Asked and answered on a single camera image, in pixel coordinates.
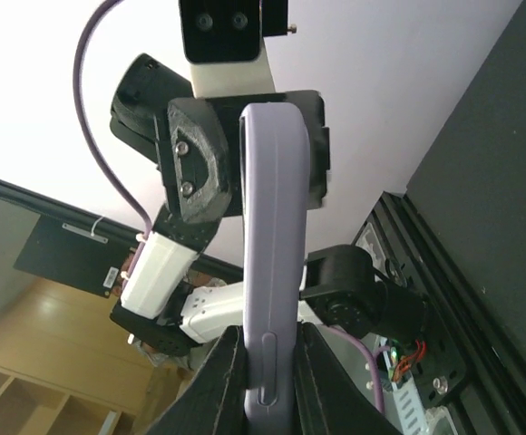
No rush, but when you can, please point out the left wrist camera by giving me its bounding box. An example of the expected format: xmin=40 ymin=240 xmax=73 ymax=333
xmin=179 ymin=0 xmax=297 ymax=98

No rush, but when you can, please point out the lilac phone case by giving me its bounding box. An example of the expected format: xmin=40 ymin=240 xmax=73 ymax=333
xmin=240 ymin=102 xmax=310 ymax=434

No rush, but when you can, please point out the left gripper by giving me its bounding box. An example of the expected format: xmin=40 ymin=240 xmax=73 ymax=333
xmin=154 ymin=90 xmax=330 ymax=224

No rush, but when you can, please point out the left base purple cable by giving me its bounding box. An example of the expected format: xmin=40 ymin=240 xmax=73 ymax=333
xmin=326 ymin=325 xmax=394 ymax=416

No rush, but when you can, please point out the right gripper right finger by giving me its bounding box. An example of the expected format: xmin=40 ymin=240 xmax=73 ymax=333
xmin=294 ymin=323 xmax=399 ymax=435

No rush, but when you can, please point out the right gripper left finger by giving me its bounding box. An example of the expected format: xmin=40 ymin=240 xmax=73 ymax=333
xmin=147 ymin=326 xmax=248 ymax=435

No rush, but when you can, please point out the white slotted cable duct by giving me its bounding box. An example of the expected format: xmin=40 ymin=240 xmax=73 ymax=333
xmin=382 ymin=347 xmax=429 ymax=434

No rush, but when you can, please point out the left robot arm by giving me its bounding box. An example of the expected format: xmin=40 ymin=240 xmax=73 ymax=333
xmin=111 ymin=54 xmax=430 ymax=363

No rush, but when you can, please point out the person in grey shirt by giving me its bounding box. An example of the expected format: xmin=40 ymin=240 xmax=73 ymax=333
xmin=112 ymin=252 xmax=227 ymax=374

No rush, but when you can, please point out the small circuit board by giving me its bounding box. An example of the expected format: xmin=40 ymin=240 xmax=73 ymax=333
xmin=388 ymin=340 xmax=427 ymax=383

